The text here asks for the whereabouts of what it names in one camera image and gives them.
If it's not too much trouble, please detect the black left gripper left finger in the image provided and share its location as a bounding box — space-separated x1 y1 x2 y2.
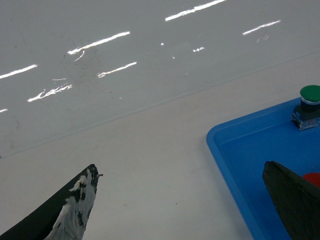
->
0 164 102 240

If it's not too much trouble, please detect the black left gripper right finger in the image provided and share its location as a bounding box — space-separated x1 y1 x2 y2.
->
262 161 320 240

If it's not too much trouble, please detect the red mushroom push button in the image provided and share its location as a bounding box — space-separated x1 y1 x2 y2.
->
302 172 320 188

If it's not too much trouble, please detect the blue plastic tray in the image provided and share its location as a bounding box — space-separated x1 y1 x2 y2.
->
206 98 320 240

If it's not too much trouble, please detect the green mushroom push button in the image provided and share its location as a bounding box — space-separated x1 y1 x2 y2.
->
291 85 320 131

